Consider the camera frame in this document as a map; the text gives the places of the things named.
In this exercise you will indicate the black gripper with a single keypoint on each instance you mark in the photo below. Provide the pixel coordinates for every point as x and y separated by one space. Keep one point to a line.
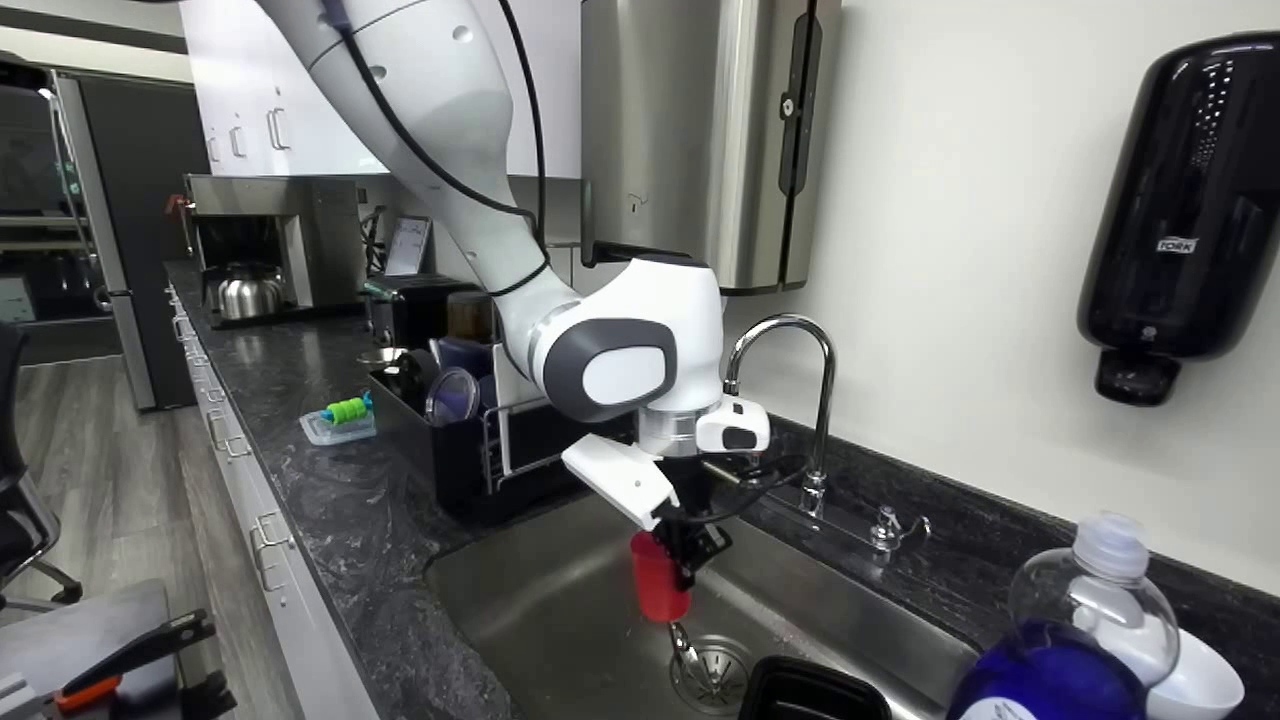
691 526

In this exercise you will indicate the red plastic cup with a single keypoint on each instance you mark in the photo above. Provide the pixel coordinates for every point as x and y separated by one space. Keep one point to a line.
652 579

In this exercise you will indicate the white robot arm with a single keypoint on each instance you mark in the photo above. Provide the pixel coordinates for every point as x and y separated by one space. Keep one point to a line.
633 360

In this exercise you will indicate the black plastic bowl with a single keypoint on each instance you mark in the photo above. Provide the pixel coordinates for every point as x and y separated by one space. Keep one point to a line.
803 688

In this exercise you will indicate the white cup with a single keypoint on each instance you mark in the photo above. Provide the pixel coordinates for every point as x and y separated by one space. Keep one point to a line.
1182 673

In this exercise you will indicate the metal spoon in sink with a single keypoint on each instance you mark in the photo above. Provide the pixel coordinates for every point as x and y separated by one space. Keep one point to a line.
684 650

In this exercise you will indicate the sink drain strainer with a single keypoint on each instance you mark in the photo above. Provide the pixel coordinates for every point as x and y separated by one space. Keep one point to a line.
711 665

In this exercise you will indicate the chrome gooseneck faucet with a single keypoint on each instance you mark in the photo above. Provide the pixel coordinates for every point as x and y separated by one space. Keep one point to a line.
804 388

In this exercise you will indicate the stainless steel sink basin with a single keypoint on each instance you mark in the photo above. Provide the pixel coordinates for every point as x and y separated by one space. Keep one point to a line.
555 614

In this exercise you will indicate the black dish drying rack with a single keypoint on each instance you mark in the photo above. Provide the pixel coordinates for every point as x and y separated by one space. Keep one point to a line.
482 456

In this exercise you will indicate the chrome sprayer fixture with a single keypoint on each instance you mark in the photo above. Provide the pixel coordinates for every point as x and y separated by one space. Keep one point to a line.
891 532

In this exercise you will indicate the stainless paper towel dispenser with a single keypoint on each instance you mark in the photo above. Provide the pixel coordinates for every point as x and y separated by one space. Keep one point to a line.
703 135

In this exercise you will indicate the clear blue soap bottle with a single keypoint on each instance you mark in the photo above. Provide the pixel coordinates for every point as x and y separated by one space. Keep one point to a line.
1086 637

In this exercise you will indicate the silver coffee maker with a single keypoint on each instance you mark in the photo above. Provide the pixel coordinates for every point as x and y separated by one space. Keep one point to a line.
299 228

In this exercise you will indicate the white upper cabinet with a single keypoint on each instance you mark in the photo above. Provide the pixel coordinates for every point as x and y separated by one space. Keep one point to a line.
266 119

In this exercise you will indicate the black office chair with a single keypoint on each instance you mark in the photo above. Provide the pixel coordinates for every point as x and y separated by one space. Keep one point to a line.
24 530

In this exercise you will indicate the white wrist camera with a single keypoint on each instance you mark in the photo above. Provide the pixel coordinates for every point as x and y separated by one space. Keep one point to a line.
732 425

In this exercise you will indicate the black wall soap dispenser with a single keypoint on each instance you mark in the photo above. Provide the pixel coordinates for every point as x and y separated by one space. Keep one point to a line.
1188 224

